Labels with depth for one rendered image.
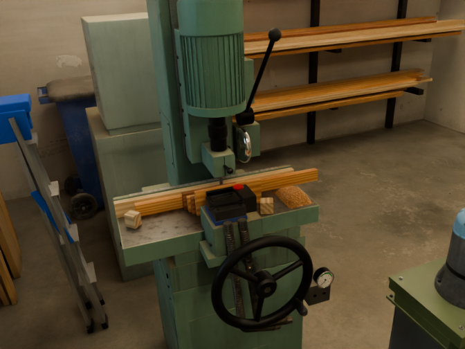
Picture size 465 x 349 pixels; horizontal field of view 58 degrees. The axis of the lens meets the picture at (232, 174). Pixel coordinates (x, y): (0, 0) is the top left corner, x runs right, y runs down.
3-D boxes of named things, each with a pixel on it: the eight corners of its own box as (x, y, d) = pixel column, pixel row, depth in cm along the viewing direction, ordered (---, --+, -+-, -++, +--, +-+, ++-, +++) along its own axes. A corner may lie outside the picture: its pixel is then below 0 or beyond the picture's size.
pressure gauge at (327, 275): (316, 294, 134) (317, 274, 131) (310, 287, 137) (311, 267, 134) (333, 289, 136) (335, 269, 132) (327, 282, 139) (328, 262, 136)
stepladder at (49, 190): (79, 339, 203) (-22, 110, 150) (76, 306, 225) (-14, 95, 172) (113, 326, 208) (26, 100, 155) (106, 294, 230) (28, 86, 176)
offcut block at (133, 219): (142, 224, 123) (140, 212, 121) (135, 228, 121) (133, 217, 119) (132, 221, 125) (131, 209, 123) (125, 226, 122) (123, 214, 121)
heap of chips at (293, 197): (289, 208, 127) (289, 201, 126) (272, 192, 138) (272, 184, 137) (314, 203, 130) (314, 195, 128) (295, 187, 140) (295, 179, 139)
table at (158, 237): (128, 289, 106) (124, 269, 103) (117, 229, 132) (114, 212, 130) (335, 237, 123) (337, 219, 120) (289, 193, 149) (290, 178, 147)
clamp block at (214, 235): (213, 258, 111) (211, 229, 107) (200, 233, 123) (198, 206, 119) (264, 246, 115) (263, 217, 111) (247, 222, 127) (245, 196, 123)
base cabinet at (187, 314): (191, 447, 152) (170, 295, 122) (162, 334, 202) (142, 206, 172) (301, 406, 165) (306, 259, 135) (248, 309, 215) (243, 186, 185)
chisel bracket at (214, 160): (214, 183, 126) (212, 157, 123) (202, 166, 139) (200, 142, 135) (237, 179, 129) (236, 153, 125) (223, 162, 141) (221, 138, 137)
